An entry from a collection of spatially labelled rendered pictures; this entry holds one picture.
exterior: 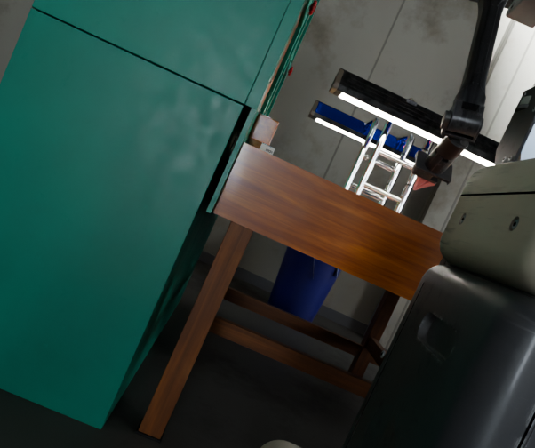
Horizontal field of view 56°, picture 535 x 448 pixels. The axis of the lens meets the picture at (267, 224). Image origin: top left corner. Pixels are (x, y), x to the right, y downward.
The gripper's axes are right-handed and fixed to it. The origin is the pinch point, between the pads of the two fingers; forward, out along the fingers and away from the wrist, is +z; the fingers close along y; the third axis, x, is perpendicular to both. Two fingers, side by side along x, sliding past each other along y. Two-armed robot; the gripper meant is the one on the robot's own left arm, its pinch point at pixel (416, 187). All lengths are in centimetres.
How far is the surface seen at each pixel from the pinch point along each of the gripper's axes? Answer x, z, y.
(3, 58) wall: -105, 136, 204
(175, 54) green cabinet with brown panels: 10, -16, 69
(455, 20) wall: -271, 81, -49
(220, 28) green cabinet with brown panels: 3, -22, 62
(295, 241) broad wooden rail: 29.4, 5.4, 26.0
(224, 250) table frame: 36, 12, 41
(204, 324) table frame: 50, 24, 38
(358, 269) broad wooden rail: 29.6, 5.5, 9.0
